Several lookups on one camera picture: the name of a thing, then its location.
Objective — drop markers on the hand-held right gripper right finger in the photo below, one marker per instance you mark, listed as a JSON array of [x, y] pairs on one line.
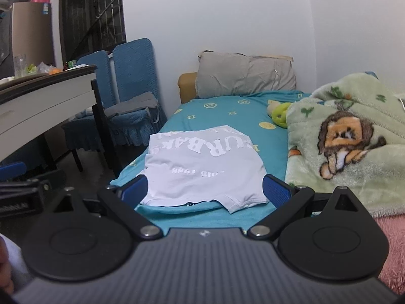
[[277, 193]]

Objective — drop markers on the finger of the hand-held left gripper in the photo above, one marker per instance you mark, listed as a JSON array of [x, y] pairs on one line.
[[12, 168], [28, 186]]

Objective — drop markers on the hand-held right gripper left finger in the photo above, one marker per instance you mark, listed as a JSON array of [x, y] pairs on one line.
[[136, 190]]

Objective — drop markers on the white printed t-shirt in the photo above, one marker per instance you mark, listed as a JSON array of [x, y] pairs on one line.
[[202, 171]]

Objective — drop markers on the person's left forearm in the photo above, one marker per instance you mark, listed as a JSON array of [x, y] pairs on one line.
[[15, 259]]

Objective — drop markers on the white table with black legs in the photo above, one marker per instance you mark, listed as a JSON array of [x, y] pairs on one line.
[[41, 101]]

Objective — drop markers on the green plush toy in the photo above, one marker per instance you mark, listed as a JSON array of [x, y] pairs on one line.
[[278, 114]]

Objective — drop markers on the green lion print blanket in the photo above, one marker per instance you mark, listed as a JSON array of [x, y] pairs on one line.
[[348, 152]]

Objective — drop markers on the grey cloth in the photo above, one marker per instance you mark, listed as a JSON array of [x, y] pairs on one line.
[[133, 104]]

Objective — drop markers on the teal patterned bedsheet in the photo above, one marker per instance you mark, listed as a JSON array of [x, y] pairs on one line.
[[237, 117]]

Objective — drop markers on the clear glass cup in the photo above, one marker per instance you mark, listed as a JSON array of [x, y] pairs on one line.
[[20, 66]]

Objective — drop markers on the blue covered chair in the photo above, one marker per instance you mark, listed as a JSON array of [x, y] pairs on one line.
[[136, 85]]

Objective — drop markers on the clear plastic bag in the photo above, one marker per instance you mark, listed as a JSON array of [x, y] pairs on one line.
[[44, 68]]

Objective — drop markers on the orange fruit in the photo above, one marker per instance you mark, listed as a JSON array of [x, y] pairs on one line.
[[56, 70]]

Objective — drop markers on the mustard yellow cushion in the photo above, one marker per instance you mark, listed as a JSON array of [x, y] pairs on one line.
[[187, 85]]

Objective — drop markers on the green bowl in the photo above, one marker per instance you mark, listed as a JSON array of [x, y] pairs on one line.
[[71, 64]]

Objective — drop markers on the grey pillow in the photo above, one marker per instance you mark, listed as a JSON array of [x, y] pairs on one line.
[[243, 72]]

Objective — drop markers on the pink fluffy blanket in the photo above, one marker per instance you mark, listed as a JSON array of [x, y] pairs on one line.
[[394, 247]]

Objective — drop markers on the brown refrigerator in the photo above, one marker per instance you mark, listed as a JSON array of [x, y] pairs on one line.
[[31, 31]]

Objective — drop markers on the pink lidded container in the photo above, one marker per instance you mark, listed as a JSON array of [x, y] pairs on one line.
[[41, 0]]

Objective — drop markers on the dark grilled door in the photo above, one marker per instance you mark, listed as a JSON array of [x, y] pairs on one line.
[[91, 15]]

